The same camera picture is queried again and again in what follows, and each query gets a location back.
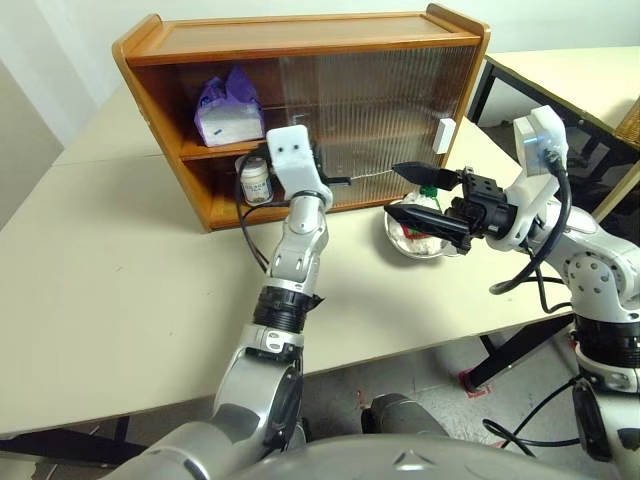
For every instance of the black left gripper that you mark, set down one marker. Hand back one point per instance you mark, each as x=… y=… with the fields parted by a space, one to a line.
x=322 y=162

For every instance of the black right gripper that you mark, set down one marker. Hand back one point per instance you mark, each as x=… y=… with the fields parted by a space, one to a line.
x=482 y=207

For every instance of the white plush toy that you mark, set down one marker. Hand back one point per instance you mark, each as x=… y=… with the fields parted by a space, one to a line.
x=425 y=244

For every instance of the white plastic bottle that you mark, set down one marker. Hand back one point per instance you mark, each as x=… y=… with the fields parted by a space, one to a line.
x=255 y=187

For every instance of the ribbed translucent sliding door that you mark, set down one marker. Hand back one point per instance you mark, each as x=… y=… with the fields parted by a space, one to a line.
x=295 y=90
x=450 y=80

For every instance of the purple tissue pack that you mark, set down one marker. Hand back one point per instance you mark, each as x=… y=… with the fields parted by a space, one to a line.
x=230 y=125

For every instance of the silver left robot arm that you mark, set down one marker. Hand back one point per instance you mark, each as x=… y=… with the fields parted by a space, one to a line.
x=295 y=250

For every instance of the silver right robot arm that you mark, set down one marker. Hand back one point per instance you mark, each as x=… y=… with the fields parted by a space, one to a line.
x=595 y=270

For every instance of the wooden cabinet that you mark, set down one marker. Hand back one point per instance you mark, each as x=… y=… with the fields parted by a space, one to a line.
x=300 y=35

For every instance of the black table leg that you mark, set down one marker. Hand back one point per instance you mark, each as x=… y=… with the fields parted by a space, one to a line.
x=510 y=357

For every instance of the yellow wicker basket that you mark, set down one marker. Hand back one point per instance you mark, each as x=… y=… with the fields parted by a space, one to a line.
x=630 y=125

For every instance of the dark grey rounded shape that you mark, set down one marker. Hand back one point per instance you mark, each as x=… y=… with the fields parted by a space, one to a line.
x=400 y=415

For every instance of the silver robot torso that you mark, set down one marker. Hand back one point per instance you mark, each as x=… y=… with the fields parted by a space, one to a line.
x=410 y=462

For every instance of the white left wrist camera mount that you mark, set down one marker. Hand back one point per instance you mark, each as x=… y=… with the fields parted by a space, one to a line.
x=292 y=155

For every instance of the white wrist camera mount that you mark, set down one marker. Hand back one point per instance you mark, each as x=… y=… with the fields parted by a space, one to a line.
x=545 y=125
x=292 y=155

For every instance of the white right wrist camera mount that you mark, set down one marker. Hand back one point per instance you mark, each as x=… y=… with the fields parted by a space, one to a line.
x=545 y=125

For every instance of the beige table with black frame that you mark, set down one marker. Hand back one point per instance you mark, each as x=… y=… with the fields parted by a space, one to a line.
x=575 y=70

